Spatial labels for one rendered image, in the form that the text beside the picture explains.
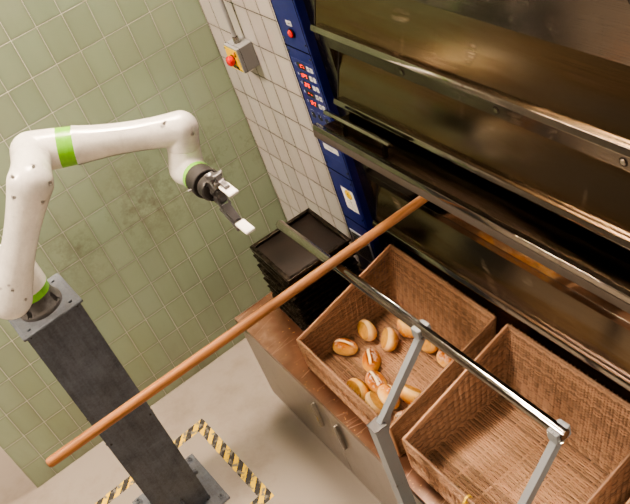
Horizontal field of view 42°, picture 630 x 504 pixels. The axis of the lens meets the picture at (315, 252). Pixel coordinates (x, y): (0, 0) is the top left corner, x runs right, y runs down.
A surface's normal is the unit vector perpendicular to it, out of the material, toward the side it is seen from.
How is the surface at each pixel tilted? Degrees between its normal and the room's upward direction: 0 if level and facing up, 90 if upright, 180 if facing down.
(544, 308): 70
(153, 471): 90
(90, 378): 90
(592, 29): 90
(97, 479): 0
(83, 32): 90
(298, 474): 0
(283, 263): 0
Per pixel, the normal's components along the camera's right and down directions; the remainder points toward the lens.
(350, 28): -0.83, 0.27
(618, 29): -0.78, 0.55
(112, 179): 0.56, 0.41
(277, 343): -0.28, -0.72
